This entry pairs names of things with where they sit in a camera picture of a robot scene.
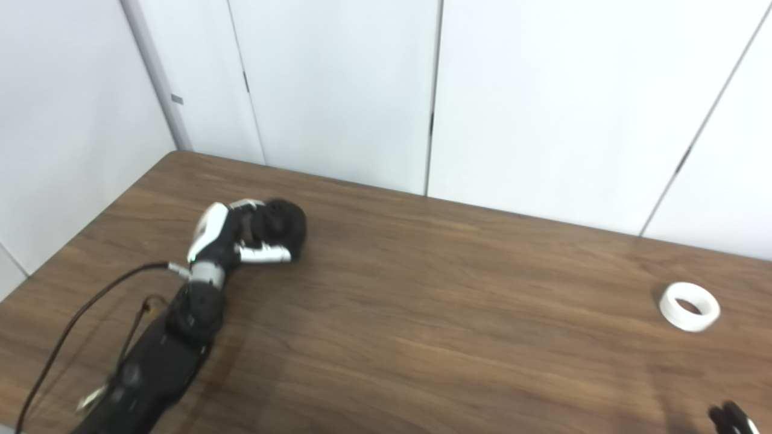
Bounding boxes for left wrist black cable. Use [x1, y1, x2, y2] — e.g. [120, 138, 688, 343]
[15, 262, 192, 434]

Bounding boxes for grey wall corner post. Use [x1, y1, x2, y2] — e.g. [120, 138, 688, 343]
[121, 0, 194, 151]

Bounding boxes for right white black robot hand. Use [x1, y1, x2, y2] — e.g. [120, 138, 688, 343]
[709, 401, 762, 434]

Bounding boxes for round black plastic part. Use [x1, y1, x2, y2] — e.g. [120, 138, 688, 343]
[250, 199, 308, 261]

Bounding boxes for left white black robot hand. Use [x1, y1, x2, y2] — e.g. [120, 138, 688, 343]
[187, 198, 293, 285]

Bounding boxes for thin left arm wire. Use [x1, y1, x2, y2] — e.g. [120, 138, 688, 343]
[118, 295, 169, 374]

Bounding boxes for white plastic ring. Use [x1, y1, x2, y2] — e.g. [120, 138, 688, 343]
[659, 281, 721, 333]

